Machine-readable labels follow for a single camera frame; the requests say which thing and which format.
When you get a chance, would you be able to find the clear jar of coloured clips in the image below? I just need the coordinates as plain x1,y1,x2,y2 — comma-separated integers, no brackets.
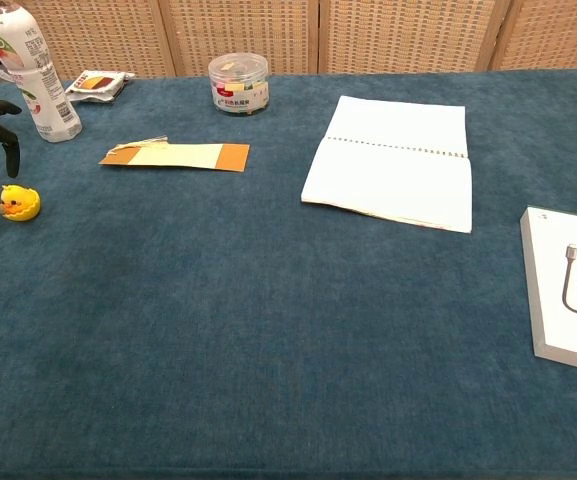
207,52,272,117

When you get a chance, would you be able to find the white drink bottle yellow cap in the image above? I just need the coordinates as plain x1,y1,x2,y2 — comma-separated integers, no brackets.
0,0,84,144

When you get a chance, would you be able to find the white snack packet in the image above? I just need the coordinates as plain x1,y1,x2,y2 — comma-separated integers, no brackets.
64,69,137,104

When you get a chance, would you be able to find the blue table cloth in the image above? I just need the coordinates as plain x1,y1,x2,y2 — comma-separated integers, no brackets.
0,67,577,480

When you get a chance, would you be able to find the yellow rubber duck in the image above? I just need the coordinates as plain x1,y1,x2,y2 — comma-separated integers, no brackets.
0,184,33,213

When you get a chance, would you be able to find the wicker folding screen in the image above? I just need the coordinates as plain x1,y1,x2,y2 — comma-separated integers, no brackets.
15,0,577,79

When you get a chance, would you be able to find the yellow eggshell cup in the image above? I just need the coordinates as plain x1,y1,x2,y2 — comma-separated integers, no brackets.
0,188,42,223

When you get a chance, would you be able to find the white USB hub box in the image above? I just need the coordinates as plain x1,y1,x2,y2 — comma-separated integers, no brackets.
519,205,577,377

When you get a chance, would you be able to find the open white spiral notebook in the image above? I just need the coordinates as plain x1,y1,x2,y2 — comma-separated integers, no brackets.
300,95,474,235

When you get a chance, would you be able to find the orange and cream paper card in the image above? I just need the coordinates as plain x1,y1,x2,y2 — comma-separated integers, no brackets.
98,134,251,174

